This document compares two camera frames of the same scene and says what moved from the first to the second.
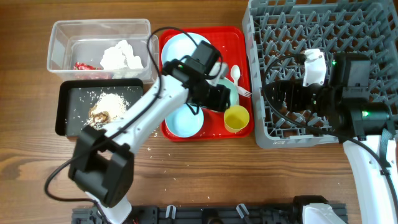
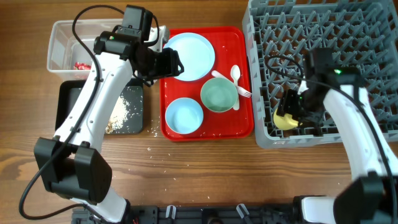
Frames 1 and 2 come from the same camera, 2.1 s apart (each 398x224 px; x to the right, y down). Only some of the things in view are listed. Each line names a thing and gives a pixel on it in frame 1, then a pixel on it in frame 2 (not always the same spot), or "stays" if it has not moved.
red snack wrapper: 80,66 stays
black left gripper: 217,98 -> 170,66
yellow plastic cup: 236,118 -> 285,122
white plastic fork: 244,92 stays
